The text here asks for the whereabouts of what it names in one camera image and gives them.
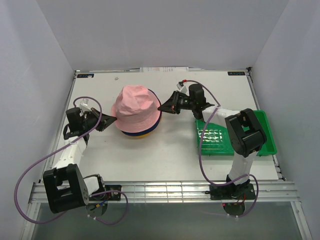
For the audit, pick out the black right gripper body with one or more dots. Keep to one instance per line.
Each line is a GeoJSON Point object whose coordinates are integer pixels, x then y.
{"type": "Point", "coordinates": [186, 103]}

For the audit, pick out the green plastic tray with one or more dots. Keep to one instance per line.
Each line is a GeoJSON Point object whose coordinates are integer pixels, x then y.
{"type": "Point", "coordinates": [215, 140]}

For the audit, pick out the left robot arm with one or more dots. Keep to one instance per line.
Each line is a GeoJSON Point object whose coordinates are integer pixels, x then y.
{"type": "Point", "coordinates": [65, 187]}

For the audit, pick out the yellow bucket hat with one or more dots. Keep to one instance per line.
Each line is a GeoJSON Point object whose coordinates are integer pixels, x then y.
{"type": "Point", "coordinates": [141, 134]}

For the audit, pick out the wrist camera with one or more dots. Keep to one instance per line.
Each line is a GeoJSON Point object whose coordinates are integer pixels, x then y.
{"type": "Point", "coordinates": [181, 87]}
{"type": "Point", "coordinates": [84, 105]}

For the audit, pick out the paper label strip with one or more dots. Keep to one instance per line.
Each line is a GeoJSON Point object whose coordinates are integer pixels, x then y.
{"type": "Point", "coordinates": [165, 69]}

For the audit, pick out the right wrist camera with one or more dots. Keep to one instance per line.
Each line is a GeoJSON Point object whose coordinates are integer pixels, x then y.
{"type": "Point", "coordinates": [181, 87]}

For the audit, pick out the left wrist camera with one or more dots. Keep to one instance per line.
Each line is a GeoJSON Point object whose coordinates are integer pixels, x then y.
{"type": "Point", "coordinates": [84, 105]}

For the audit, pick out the aluminium front rail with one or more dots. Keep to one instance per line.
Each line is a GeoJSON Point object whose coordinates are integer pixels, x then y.
{"type": "Point", "coordinates": [194, 192]}

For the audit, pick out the pink hat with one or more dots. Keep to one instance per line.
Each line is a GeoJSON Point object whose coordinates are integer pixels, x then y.
{"type": "Point", "coordinates": [137, 110]}

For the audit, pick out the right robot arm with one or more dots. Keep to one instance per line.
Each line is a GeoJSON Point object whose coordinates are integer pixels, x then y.
{"type": "Point", "coordinates": [240, 171]}

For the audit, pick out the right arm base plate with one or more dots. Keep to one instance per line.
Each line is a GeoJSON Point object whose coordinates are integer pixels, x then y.
{"type": "Point", "coordinates": [232, 192]}

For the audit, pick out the blue beanie hat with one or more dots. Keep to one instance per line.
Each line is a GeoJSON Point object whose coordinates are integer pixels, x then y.
{"type": "Point", "coordinates": [152, 125]}

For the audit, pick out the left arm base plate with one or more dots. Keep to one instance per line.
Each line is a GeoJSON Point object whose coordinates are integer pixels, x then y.
{"type": "Point", "coordinates": [110, 196]}

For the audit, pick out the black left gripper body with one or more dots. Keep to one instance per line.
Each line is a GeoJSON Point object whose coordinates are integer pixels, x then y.
{"type": "Point", "coordinates": [90, 122]}

